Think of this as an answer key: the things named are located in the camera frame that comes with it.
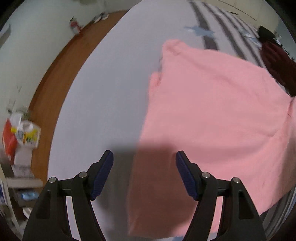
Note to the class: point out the pink printed t-shirt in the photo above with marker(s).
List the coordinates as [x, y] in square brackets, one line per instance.
[229, 116]

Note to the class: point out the white detergent jug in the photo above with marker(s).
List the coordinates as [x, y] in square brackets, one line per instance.
[27, 134]

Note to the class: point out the cream wardrobe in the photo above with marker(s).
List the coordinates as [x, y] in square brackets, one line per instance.
[255, 12]

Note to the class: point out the white shelf unit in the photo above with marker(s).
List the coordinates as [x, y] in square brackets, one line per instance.
[19, 192]

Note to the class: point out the red fire extinguisher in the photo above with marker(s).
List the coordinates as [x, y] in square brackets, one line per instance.
[74, 26]

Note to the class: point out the striped grey bed sheet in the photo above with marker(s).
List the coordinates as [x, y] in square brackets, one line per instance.
[106, 105]

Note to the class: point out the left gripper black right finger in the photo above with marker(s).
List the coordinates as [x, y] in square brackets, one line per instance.
[239, 217]

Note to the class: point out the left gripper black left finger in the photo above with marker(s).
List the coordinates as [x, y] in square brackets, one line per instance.
[49, 218]

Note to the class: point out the white cardboard box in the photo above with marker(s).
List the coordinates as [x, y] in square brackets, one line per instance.
[22, 160]

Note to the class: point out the red bag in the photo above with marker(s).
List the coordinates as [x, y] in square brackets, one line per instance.
[9, 142]

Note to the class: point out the maroon garment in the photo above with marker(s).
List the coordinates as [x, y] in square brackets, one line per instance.
[279, 65]

